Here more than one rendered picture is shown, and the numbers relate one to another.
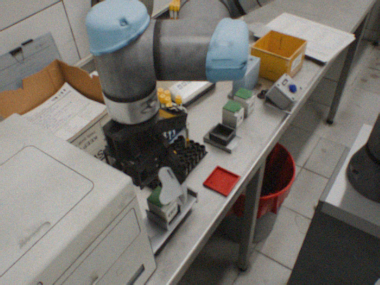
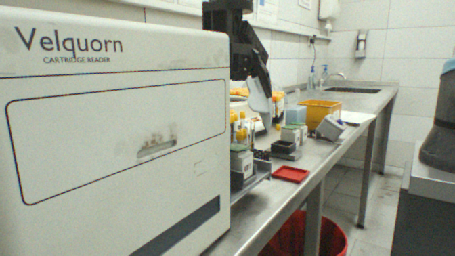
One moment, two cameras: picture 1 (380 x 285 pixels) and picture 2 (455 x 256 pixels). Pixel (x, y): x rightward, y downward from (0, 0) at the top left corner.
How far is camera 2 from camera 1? 44 cm
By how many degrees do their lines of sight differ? 32
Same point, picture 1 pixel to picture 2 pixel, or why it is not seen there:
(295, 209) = not seen: outside the picture
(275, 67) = (319, 116)
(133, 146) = (229, 27)
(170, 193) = (256, 103)
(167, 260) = (242, 224)
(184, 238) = (260, 208)
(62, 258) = (152, 43)
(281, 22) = not seen: hidden behind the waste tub
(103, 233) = (195, 71)
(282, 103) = (333, 134)
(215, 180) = (284, 173)
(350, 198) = (437, 174)
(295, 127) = not seen: hidden behind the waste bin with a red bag
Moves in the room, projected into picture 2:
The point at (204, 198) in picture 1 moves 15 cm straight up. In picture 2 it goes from (275, 184) to (277, 116)
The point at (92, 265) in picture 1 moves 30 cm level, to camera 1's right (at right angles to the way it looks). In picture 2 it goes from (176, 109) to (438, 106)
